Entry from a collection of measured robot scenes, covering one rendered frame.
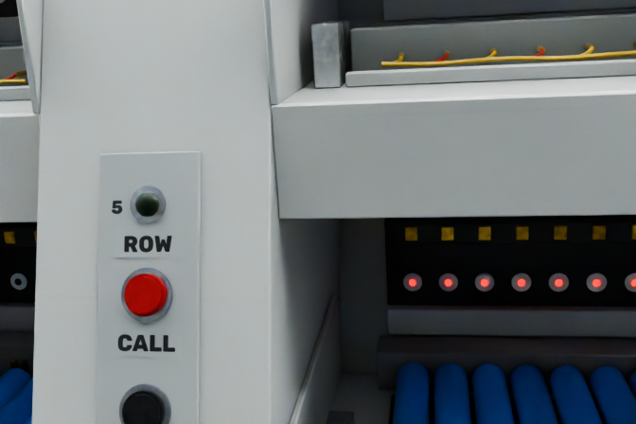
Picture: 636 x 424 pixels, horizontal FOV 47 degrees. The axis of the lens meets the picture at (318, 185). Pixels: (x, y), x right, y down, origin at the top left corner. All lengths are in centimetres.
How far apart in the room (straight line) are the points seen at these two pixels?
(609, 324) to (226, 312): 24
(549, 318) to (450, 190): 18
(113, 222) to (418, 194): 12
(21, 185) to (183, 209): 8
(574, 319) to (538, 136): 19
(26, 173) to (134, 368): 9
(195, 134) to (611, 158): 15
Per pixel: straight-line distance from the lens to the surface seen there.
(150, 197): 28
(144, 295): 28
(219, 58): 29
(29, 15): 32
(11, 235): 50
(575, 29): 35
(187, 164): 28
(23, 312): 51
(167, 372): 29
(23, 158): 32
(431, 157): 28
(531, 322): 44
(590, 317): 45
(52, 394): 31
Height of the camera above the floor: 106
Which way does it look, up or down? 5 degrees up
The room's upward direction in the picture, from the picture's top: straight up
